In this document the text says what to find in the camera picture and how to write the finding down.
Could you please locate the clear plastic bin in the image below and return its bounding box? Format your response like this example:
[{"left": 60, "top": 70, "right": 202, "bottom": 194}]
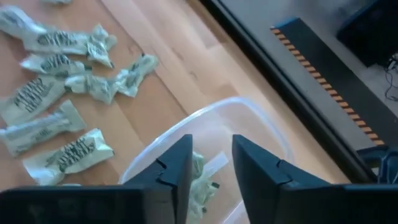
[{"left": 118, "top": 96, "right": 295, "bottom": 224}]

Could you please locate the black metal table frame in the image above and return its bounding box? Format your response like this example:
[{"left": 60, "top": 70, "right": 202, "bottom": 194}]
[{"left": 198, "top": 0, "right": 379, "bottom": 185}]

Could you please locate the black equipment base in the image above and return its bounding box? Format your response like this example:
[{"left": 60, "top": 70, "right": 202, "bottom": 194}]
[{"left": 336, "top": 0, "right": 398, "bottom": 68}]

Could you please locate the black floor cable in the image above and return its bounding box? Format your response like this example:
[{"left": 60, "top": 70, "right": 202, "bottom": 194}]
[{"left": 383, "top": 54, "right": 398, "bottom": 102}]

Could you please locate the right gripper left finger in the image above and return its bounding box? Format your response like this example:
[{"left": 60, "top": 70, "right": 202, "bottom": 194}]
[{"left": 123, "top": 134, "right": 194, "bottom": 224}]

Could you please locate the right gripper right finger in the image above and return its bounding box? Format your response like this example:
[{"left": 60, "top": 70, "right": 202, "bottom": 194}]
[{"left": 231, "top": 134, "right": 331, "bottom": 224}]

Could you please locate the black hazard-striped floor mat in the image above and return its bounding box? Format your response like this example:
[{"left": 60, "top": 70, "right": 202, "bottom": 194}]
[{"left": 269, "top": 17, "right": 398, "bottom": 147}]

